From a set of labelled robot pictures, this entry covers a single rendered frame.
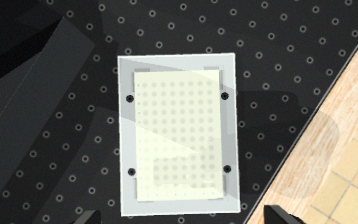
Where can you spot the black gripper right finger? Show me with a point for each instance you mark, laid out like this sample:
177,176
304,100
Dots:
275,214

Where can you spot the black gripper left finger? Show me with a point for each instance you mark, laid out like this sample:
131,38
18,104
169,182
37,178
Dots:
89,217

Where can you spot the white thermal cycler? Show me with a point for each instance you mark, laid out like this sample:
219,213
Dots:
41,53

